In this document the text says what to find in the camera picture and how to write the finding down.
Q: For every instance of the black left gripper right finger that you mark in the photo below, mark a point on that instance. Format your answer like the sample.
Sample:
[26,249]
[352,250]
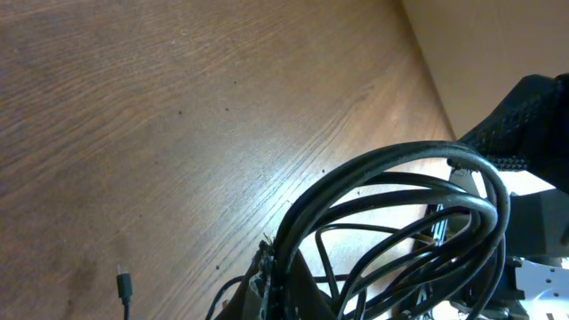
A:
[528,130]

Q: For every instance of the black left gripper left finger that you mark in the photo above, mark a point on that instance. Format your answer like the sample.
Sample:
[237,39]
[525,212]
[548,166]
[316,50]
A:
[259,296]

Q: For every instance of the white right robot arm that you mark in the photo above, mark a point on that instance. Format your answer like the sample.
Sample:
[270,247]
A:
[532,274]

